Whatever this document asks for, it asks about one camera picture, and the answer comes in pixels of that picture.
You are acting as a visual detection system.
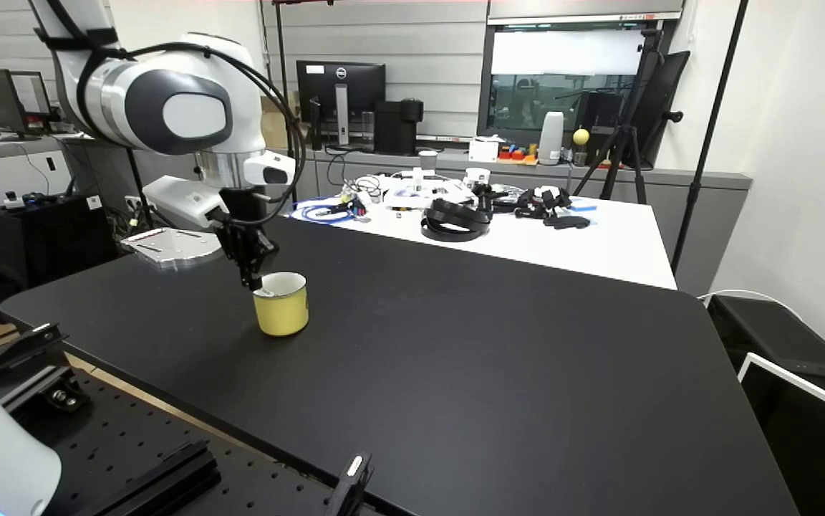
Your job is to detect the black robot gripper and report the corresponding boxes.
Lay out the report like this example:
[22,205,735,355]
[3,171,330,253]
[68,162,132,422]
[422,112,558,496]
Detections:
[214,187,280,291]

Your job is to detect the yellow enamel cup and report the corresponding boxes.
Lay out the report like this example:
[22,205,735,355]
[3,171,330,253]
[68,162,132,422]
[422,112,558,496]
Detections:
[250,269,311,342]

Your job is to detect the white device pile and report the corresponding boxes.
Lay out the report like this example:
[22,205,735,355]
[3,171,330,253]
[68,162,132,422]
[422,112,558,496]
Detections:
[351,165,493,216]

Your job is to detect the black computer monitor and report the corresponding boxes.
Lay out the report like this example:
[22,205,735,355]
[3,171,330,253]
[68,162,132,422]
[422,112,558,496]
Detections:
[296,56,390,150]

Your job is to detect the black desktop box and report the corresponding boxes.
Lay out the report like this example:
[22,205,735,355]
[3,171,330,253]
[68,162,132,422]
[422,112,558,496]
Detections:
[373,97,426,157]

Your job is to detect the black headset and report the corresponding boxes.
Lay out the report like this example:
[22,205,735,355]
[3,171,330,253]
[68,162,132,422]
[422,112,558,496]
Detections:
[419,195,493,244]

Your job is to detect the black low cabinet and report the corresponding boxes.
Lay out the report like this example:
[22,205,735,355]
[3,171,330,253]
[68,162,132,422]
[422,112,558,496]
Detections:
[0,193,121,289]

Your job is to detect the black perforated breadboard plate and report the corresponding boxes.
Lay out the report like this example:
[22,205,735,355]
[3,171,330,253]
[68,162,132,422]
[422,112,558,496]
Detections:
[8,359,348,516]

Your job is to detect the black light stand pole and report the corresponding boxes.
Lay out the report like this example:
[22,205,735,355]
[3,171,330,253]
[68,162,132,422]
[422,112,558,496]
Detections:
[273,0,297,208]

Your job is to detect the black clamp with silver tip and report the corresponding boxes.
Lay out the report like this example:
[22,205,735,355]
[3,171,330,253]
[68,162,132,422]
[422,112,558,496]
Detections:
[323,452,373,516]

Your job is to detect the small dark monitor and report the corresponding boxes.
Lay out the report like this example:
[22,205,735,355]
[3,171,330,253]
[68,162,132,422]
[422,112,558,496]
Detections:
[0,66,55,138]

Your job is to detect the white cylinder speaker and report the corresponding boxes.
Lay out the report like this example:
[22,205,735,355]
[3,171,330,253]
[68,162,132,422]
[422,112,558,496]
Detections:
[535,109,566,165]

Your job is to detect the dark glass window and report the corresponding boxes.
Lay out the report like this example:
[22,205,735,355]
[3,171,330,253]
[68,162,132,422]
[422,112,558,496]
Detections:
[475,21,687,155]

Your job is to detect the white table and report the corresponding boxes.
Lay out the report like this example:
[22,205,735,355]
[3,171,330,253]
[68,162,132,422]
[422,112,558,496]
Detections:
[285,184,678,291]

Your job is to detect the thin black stand pole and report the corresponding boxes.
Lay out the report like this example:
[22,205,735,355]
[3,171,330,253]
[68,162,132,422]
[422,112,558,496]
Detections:
[668,0,750,271]

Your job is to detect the black rectangular case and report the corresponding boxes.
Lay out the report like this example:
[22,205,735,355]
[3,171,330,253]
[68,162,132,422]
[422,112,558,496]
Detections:
[704,291,825,408]

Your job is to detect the black panel white edge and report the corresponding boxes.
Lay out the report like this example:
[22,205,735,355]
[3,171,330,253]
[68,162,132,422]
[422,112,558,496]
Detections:
[735,350,825,516]

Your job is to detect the blue cable bundle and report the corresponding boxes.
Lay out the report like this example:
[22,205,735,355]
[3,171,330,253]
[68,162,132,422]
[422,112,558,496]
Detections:
[290,195,370,230]

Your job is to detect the black metal rail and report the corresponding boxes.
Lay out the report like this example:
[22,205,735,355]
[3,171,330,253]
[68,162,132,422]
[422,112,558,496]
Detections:
[95,439,222,516]

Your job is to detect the black metal bracket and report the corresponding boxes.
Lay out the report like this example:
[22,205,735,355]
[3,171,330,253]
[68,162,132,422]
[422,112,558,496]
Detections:
[0,320,91,416]

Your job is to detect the black tangled straps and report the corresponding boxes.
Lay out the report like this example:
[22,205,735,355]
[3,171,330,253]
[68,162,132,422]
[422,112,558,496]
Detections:
[509,184,593,231]

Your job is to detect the black camera tripod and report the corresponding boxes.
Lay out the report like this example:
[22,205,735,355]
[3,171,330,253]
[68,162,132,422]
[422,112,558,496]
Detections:
[571,26,691,205]

